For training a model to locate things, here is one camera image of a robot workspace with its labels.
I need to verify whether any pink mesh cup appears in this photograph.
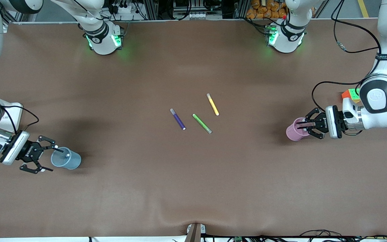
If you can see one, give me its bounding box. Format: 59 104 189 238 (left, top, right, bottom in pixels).
286 117 315 141

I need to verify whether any light blue mesh cup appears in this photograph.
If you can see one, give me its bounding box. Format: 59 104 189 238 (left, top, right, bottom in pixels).
51 147 82 170

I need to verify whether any colourful puzzle cube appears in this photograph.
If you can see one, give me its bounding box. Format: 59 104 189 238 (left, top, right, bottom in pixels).
341 88 362 103

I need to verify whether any yellow marker pen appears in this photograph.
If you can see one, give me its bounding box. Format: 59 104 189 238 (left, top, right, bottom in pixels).
206 93 220 116

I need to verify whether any green marker pen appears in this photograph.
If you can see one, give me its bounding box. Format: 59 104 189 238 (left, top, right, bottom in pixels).
192 114 213 134

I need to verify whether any orange snack bag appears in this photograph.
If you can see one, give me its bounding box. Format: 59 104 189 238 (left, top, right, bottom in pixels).
246 0 315 19

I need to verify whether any purple marker pen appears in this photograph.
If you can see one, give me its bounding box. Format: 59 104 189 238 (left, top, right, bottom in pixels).
170 108 186 130

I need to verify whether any long white socket strip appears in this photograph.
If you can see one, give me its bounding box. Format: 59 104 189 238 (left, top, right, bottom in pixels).
188 13 223 19

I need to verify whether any white power strip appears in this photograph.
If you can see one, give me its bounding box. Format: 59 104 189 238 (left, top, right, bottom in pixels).
113 4 133 14

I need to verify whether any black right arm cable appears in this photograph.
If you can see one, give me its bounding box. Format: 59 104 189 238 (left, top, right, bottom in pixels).
0 106 40 135

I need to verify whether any black looped cable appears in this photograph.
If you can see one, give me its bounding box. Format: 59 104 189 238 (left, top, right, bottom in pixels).
299 230 343 240

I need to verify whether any aluminium frame profile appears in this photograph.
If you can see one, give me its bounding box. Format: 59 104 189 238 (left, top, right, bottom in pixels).
2 10 29 26

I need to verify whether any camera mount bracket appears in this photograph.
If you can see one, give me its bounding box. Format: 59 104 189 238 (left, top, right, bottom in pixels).
184 223 206 242

